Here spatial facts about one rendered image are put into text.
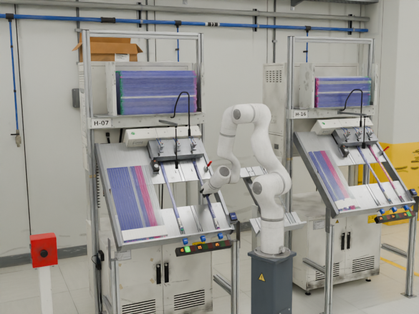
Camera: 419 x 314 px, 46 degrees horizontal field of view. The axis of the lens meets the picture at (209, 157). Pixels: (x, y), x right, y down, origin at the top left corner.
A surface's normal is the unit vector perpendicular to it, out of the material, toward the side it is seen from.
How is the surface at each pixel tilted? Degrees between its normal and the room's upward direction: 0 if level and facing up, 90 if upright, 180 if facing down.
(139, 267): 90
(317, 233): 90
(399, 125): 90
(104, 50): 80
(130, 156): 45
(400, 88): 90
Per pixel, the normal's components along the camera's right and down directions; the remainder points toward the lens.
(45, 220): 0.41, 0.14
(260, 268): -0.72, 0.11
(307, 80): -0.91, 0.07
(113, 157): 0.29, -0.60
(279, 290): 0.70, 0.11
